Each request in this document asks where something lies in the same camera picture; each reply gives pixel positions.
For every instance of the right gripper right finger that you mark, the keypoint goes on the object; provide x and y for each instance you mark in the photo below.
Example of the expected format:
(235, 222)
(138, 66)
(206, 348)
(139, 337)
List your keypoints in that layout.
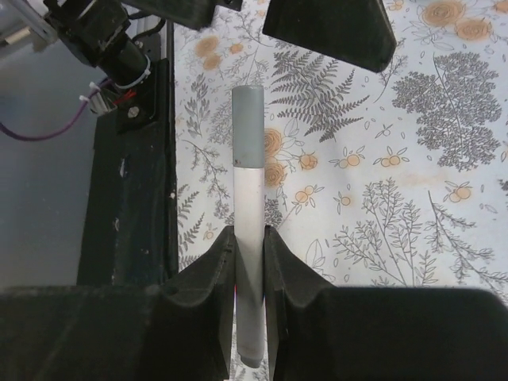
(318, 331)

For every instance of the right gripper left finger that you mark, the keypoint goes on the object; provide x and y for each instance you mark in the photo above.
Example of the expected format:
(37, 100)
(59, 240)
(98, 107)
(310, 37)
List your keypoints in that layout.
(180, 330)

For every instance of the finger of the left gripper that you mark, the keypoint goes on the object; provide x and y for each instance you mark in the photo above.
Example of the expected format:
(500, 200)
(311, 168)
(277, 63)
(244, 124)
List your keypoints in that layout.
(193, 14)
(357, 32)

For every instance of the grey cap white pen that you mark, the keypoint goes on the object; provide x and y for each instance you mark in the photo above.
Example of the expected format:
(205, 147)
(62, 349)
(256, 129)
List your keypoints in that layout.
(248, 208)

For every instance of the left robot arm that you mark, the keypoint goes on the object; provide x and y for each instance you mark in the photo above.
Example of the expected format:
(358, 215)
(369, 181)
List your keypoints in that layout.
(93, 30)

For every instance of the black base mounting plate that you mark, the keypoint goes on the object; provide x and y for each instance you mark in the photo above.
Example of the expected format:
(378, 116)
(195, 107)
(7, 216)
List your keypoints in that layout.
(130, 233)

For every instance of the floral tablecloth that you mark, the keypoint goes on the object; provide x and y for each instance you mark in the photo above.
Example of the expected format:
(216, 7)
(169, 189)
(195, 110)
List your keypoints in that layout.
(390, 179)

